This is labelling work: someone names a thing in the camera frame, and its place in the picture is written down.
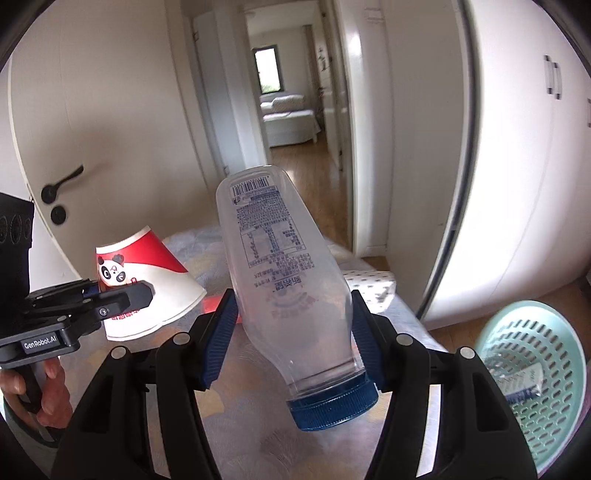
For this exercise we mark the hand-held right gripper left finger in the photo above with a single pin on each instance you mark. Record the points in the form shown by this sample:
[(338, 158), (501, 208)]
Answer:
[(217, 337)]

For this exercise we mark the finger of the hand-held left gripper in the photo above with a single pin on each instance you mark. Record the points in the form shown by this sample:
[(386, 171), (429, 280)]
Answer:
[(85, 287), (124, 300)]

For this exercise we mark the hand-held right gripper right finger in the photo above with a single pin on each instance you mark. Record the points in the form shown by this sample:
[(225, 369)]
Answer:
[(364, 341)]

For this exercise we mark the red white panda paper cup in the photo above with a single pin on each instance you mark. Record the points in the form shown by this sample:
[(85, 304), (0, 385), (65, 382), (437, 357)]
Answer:
[(152, 263)]

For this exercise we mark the clear plastic bottle blue cap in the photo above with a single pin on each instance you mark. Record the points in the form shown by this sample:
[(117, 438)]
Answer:
[(286, 277)]

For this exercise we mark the white blue milk carton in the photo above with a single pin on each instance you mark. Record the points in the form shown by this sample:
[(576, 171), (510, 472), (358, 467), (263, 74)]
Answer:
[(524, 387)]

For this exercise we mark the teal plastic basket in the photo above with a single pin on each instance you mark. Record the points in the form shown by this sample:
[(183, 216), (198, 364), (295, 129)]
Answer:
[(554, 332)]

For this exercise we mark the person's left hand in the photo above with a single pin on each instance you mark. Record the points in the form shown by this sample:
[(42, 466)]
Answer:
[(55, 397)]

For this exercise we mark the white dotted paper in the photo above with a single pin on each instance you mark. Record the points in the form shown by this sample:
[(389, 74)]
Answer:
[(369, 284)]

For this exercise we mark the black door lock knob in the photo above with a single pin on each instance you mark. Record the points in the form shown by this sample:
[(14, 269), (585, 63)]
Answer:
[(58, 215)]

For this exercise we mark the grey printed tablecloth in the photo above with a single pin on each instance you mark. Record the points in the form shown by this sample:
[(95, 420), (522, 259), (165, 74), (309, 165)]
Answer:
[(256, 443)]

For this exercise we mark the clear plastic wrapper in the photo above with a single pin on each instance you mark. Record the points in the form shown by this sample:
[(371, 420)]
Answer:
[(496, 364)]

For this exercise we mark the white room door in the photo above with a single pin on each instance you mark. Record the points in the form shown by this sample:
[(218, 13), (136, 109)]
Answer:
[(115, 115)]

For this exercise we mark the white wardrobe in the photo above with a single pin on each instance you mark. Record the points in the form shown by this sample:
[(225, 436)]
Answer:
[(508, 184)]

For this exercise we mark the white bed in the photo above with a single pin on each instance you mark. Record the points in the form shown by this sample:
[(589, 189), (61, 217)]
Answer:
[(288, 122)]

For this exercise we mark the dark framed window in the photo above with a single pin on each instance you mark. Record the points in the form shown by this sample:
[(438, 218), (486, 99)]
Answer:
[(268, 69)]

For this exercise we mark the wall coat hook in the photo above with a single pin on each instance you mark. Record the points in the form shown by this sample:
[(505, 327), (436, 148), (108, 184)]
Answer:
[(324, 57)]

